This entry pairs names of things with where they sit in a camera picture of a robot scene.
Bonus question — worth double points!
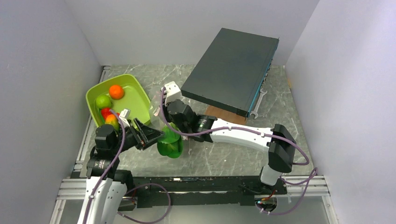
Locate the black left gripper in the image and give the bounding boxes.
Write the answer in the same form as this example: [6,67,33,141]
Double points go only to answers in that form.
[111,118,164,154]

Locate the white green toy bok choy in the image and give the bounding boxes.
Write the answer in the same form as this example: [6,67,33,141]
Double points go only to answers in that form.
[157,125,184,159]

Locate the clear pink zip top bag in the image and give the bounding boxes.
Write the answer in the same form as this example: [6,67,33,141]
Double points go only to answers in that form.
[148,87,165,130]

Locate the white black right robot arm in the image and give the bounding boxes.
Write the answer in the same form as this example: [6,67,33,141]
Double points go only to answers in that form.
[160,99,297,194]

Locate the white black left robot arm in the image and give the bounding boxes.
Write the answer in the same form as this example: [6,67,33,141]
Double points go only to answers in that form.
[78,119,165,224]

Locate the brown wooden board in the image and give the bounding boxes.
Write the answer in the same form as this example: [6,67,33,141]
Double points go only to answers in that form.
[205,105,246,125]

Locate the lime green plastic basket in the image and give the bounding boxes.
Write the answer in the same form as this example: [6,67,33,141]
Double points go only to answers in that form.
[85,74,150,127]

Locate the orange green toy mango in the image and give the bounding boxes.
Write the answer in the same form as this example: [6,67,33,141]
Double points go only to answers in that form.
[105,114,120,132]

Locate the red toy pepper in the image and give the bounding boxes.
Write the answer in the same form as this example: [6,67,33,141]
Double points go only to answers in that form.
[100,107,116,121]

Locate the orange toy fruit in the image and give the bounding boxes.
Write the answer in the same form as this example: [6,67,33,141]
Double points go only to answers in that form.
[108,85,125,100]

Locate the green toy apple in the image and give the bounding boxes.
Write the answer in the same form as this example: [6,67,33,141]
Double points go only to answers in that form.
[95,95,112,110]

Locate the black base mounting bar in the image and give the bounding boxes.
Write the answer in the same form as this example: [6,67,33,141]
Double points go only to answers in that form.
[126,175,287,208]

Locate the dark rack server box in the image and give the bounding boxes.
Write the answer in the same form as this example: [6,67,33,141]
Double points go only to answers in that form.
[180,28,279,118]

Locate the silver open end wrench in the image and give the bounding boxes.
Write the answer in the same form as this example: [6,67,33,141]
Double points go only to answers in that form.
[250,88,267,119]

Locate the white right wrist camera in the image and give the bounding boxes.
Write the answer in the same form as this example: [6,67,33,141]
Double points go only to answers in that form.
[164,81,182,105]

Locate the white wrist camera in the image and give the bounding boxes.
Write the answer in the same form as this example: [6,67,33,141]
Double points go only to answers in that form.
[118,108,131,127]
[164,81,182,105]

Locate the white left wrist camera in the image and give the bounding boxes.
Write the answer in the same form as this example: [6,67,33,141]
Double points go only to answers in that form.
[118,108,131,127]

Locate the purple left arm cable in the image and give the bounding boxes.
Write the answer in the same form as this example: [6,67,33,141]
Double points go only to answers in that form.
[82,110,127,224]

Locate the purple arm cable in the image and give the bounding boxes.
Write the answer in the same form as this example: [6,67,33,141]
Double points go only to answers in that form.
[82,110,127,224]
[159,87,319,217]

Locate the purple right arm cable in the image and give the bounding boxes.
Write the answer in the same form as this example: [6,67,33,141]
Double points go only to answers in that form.
[159,87,319,217]

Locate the aluminium frame rail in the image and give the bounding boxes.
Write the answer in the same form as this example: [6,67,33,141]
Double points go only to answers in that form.
[50,175,339,224]

